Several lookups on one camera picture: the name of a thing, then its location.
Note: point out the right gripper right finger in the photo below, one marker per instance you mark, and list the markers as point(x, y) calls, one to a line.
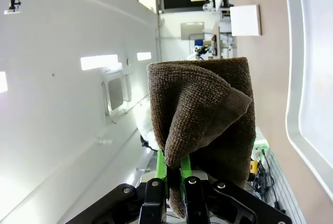
point(196, 203)

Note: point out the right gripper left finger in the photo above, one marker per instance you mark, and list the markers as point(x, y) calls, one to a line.
point(153, 203)

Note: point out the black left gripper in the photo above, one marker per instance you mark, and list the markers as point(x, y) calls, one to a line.
point(200, 50)

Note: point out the brown cloth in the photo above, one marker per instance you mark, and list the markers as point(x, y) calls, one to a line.
point(203, 99)

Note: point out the rectangular ceiling light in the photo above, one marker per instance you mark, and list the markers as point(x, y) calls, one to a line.
point(99, 62)
point(3, 82)
point(144, 56)

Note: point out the white power strip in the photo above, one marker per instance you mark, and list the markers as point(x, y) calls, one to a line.
point(261, 148)

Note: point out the square ceiling vent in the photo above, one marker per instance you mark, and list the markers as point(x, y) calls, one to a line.
point(115, 94)

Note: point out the silver metal tray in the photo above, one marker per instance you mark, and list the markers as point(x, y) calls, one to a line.
point(312, 52)

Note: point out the black ceiling mounted clamp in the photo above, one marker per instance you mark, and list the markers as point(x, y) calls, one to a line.
point(13, 3)

